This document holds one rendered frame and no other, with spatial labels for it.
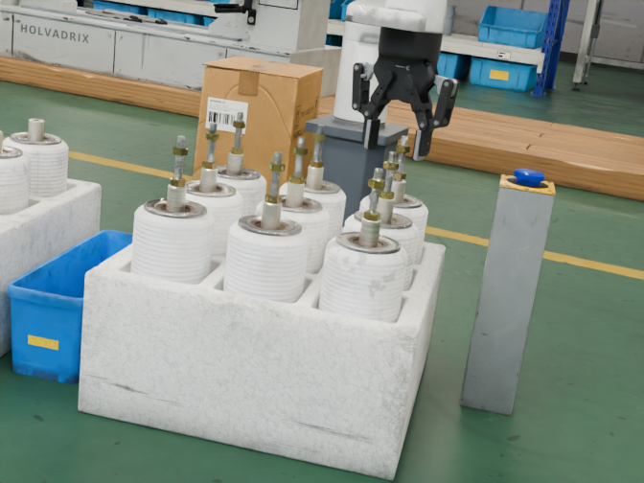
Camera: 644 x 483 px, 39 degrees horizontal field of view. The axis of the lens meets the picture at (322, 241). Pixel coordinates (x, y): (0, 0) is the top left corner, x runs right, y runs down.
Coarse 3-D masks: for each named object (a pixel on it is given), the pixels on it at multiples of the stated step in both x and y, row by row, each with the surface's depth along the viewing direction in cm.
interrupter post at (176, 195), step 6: (168, 186) 109; (168, 192) 109; (174, 192) 108; (180, 192) 108; (168, 198) 109; (174, 198) 108; (180, 198) 109; (168, 204) 109; (174, 204) 109; (180, 204) 109; (168, 210) 109; (174, 210) 109; (180, 210) 109
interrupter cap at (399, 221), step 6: (366, 210) 120; (354, 216) 117; (360, 216) 117; (396, 216) 119; (402, 216) 119; (360, 222) 115; (390, 222) 117; (396, 222) 117; (402, 222) 116; (408, 222) 117; (384, 228) 113; (390, 228) 114; (396, 228) 114; (402, 228) 114
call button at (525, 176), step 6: (516, 174) 118; (522, 174) 118; (528, 174) 117; (534, 174) 117; (540, 174) 118; (516, 180) 119; (522, 180) 118; (528, 180) 117; (534, 180) 117; (540, 180) 118
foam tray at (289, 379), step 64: (128, 256) 113; (128, 320) 106; (192, 320) 105; (256, 320) 103; (320, 320) 101; (128, 384) 108; (192, 384) 107; (256, 384) 105; (320, 384) 103; (384, 384) 102; (256, 448) 107; (320, 448) 105; (384, 448) 104
